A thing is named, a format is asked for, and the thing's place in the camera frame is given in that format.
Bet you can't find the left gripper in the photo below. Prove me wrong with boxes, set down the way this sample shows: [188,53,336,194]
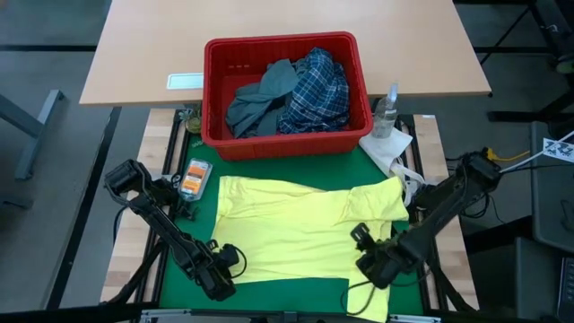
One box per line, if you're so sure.
[196,249,238,302]

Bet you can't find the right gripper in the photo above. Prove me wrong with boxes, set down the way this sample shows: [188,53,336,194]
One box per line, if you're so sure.
[357,241,404,291]

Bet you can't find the yellow T-shirt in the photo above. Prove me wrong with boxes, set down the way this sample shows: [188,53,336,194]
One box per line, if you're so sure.
[209,174,410,323]

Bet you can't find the red plastic laundry bin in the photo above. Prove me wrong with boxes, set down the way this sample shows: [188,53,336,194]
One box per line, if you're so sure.
[200,30,374,162]

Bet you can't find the silver metal bar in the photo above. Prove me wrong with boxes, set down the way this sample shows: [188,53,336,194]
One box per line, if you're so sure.
[138,307,443,323]

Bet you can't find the clear box with orange label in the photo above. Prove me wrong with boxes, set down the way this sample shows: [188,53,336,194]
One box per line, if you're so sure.
[177,157,214,203]

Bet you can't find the dark grey cabinet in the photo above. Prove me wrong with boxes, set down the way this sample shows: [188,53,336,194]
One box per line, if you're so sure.
[465,236,561,320]

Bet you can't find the white tote bag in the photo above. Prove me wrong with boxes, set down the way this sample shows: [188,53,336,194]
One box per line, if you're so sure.
[358,127,427,208]

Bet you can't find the clear spray bottle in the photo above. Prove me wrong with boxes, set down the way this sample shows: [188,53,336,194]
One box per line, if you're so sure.
[370,82,400,139]

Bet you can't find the small potted succulent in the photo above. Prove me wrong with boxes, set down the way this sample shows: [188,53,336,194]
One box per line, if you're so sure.
[178,107,203,135]

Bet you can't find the black keyboard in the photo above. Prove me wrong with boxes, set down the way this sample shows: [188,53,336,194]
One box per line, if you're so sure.
[557,255,574,322]

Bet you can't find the black monitor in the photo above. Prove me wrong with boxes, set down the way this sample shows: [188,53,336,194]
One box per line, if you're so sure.
[531,152,574,253]

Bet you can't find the grey garment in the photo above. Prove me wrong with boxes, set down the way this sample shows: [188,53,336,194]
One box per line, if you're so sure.
[224,57,300,139]

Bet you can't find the blue plaid shirt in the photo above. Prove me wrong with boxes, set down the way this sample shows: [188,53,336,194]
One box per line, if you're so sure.
[277,46,351,135]

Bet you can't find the white rectangular desk plate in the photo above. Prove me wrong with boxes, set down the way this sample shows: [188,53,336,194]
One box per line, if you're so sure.
[166,72,204,92]

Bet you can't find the printed paper sheet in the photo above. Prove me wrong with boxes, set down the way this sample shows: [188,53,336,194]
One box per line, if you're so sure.
[542,137,574,163]

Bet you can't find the grey desk leg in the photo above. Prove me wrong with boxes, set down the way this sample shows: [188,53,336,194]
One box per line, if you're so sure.
[0,89,65,181]

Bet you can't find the beige wooden desk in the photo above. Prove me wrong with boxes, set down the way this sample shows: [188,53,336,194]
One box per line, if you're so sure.
[79,0,492,108]

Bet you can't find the black right camera cable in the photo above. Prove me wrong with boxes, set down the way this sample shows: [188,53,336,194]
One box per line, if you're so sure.
[339,278,378,316]

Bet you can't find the black camera cable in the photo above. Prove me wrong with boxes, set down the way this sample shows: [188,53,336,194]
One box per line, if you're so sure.
[339,278,378,316]
[228,245,248,283]

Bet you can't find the black left camera cable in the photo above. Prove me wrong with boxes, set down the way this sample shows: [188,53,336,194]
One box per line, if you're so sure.
[228,245,248,283]

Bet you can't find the black diagonal frame strut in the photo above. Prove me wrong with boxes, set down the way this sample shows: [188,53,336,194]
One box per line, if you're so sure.
[103,240,165,307]
[421,250,477,313]

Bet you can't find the black aluminium table frame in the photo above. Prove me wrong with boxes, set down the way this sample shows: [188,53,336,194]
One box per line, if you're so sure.
[134,107,452,315]

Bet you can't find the yellow cable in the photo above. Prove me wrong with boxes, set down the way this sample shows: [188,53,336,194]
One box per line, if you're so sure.
[486,147,531,163]

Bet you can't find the white cable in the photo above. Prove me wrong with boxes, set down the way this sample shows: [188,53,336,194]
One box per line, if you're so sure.
[500,129,574,174]

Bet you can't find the black desk leg frame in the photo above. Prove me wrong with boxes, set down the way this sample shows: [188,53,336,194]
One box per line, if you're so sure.
[474,0,574,123]

